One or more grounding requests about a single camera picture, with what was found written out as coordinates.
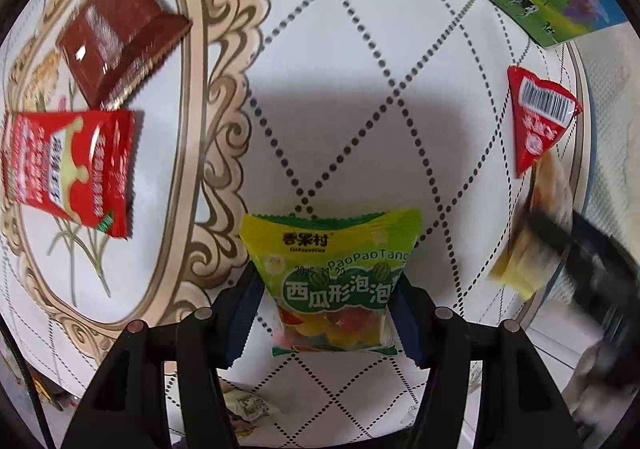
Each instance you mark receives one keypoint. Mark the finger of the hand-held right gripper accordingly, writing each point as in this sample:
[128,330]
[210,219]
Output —
[580,244]

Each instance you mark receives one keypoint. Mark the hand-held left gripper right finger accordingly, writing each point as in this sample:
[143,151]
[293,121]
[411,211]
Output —
[407,329]

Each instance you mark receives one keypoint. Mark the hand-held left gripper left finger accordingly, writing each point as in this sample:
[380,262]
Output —
[244,314]

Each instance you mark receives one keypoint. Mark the clear yellow-edged snack packet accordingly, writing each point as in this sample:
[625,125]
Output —
[550,184]

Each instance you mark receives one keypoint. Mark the green candy packet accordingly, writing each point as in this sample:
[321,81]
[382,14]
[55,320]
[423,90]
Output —
[325,259]

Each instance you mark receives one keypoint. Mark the small pale wrapped candy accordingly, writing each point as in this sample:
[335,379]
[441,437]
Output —
[247,404]

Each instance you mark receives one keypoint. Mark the red triangular snack packet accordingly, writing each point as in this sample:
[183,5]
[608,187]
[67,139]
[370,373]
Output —
[535,129]

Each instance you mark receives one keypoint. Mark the blue bed sheet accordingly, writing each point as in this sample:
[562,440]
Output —
[612,119]

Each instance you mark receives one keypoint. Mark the white diamond-pattern quilt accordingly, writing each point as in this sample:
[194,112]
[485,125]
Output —
[350,129]

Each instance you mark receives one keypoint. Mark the red flat snack packet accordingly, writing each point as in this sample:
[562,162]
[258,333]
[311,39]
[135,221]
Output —
[75,164]

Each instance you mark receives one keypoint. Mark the brown snack packet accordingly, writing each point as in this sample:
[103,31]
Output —
[120,39]

